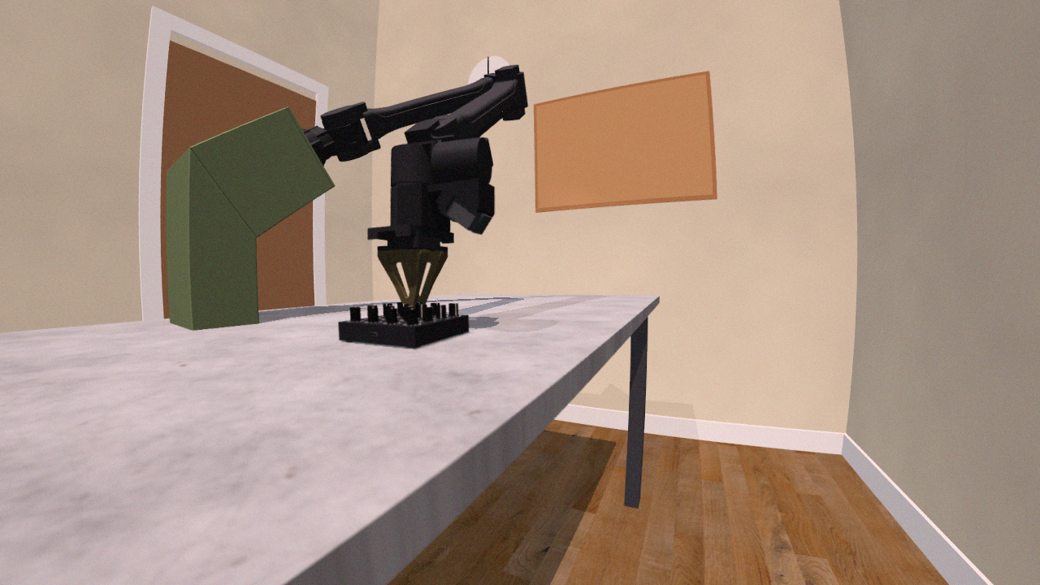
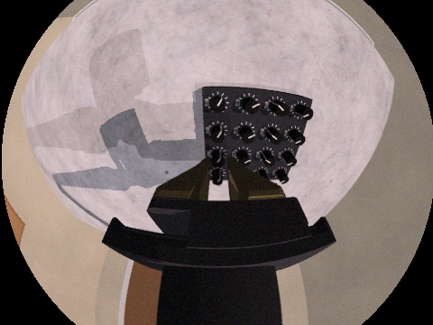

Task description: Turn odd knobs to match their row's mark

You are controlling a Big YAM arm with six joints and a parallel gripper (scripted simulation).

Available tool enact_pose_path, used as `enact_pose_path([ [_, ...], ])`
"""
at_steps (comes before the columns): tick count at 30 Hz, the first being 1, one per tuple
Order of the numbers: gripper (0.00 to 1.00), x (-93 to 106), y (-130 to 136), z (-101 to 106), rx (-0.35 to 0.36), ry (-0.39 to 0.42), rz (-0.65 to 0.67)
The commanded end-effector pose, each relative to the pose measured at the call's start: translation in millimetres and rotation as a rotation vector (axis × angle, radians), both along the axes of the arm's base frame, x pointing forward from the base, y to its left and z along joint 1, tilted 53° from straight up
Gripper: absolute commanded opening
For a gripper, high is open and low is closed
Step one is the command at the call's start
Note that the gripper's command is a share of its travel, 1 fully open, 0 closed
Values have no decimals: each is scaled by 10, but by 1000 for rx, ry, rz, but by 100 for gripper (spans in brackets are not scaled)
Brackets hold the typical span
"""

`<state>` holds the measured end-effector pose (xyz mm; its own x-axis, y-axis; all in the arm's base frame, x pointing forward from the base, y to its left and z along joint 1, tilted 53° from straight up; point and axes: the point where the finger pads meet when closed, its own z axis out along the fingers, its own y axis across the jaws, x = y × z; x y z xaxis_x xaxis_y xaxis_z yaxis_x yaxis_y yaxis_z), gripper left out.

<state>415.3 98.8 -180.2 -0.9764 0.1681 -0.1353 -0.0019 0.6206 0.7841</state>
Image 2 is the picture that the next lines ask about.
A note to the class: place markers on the black knob box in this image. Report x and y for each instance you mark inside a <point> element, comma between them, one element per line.
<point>232,121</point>

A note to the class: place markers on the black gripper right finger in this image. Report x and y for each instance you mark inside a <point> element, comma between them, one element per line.
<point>249,185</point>

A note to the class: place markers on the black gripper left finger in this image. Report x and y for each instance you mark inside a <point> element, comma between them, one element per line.
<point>188,185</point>

